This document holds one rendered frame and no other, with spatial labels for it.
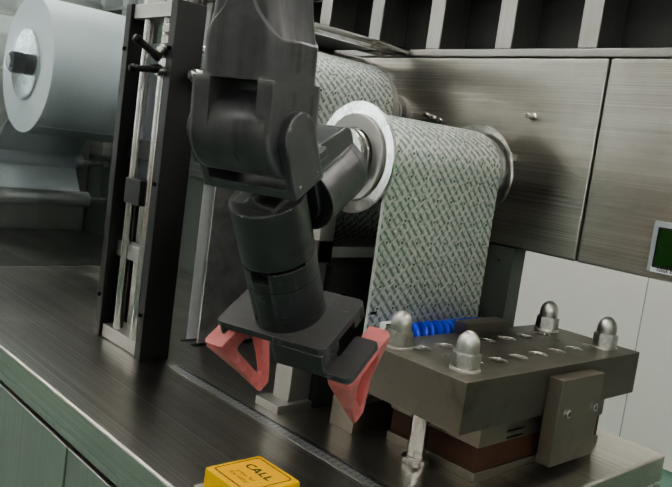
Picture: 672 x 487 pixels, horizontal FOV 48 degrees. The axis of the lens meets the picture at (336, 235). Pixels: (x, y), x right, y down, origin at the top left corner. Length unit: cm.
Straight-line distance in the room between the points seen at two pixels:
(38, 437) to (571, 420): 74
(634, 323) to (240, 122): 332
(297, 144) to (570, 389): 58
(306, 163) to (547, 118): 75
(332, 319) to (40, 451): 70
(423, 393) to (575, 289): 302
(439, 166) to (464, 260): 16
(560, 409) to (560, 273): 294
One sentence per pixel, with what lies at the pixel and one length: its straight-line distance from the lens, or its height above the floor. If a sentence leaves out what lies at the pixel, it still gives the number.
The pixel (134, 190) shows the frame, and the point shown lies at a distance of 121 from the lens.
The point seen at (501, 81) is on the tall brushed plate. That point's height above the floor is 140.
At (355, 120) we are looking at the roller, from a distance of 100.
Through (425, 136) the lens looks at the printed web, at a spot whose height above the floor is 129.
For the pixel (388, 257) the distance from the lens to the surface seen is 98.
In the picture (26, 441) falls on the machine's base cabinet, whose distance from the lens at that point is 125.
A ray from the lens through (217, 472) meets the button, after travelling 80.
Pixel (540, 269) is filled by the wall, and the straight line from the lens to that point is 396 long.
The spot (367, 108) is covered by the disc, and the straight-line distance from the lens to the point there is 99.
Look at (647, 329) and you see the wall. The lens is 371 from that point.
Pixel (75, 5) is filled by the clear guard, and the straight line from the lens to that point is 185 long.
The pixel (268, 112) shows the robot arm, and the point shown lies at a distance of 48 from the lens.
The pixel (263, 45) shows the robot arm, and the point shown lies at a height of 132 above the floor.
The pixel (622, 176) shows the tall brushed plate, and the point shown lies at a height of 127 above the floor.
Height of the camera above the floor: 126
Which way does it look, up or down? 6 degrees down
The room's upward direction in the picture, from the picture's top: 8 degrees clockwise
